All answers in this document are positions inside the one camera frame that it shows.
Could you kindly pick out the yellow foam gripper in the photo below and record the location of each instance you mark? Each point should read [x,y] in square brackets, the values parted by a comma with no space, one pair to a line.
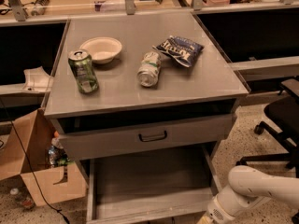
[214,214]

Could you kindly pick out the grey drawer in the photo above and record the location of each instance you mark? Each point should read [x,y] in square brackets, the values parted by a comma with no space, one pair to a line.
[153,136]
[151,185]

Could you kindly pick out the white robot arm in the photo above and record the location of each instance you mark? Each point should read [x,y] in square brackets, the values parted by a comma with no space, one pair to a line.
[248,188]

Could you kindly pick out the grey drawer cabinet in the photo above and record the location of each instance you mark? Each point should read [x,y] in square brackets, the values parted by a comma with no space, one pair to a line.
[209,88]

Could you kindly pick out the grey top drawer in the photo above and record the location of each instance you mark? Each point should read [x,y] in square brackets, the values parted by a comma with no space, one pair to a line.
[153,136]

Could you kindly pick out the black office chair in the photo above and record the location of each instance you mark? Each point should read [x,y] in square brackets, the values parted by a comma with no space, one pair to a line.
[285,114]

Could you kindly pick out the white soda can lying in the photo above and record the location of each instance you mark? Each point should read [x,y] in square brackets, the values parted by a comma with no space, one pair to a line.
[149,70]

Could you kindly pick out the bottles inside cardboard box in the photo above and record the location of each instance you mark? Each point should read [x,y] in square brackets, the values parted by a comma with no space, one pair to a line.
[56,154]

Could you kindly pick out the blue chip bag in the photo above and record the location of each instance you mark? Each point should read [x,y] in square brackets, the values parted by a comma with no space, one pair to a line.
[182,50]

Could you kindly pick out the plastic bottle on floor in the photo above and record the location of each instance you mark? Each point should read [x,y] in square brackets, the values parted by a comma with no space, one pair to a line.
[22,198]

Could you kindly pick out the cardboard box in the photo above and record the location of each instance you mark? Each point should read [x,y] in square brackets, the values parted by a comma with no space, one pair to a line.
[24,155]

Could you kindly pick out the white paper bowl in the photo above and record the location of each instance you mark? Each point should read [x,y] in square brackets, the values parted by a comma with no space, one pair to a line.
[102,49]

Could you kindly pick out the green soda can upright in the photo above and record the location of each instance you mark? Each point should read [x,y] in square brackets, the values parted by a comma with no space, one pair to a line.
[80,62]

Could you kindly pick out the grey handheld tool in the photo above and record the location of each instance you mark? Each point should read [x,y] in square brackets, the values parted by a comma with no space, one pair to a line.
[39,7]

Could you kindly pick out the white bracket plate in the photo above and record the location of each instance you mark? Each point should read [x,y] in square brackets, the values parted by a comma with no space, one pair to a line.
[37,80]

